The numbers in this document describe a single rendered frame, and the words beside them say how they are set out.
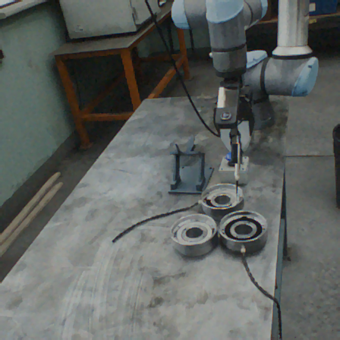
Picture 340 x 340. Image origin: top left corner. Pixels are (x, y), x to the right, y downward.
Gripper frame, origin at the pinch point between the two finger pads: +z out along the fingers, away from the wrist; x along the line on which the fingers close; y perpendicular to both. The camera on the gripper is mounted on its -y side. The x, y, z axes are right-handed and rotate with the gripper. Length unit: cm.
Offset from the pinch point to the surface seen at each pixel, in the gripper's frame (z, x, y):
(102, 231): 13.1, 31.7, -18.7
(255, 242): 10.0, -6.8, -21.3
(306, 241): 93, -13, 72
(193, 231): 11.4, 7.8, -17.6
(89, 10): -7, 138, 187
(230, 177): 10.8, 3.4, 3.9
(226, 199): 11.6, 2.8, -4.8
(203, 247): 10.6, 3.8, -23.6
